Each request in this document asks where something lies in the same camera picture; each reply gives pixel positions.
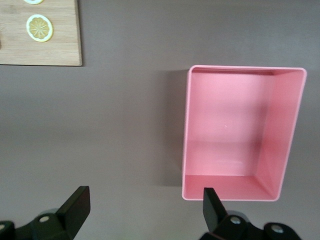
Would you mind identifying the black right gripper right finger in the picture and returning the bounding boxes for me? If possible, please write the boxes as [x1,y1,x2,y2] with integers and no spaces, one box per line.
[202,187,301,240]

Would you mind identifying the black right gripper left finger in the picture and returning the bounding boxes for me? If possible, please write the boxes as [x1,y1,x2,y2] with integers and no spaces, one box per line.
[0,185,91,240]

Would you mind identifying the pink plastic bin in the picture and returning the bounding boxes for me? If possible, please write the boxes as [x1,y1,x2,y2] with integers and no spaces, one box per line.
[181,64,308,202]

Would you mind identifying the bamboo cutting board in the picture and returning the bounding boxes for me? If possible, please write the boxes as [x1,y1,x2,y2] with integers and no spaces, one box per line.
[0,0,83,67]

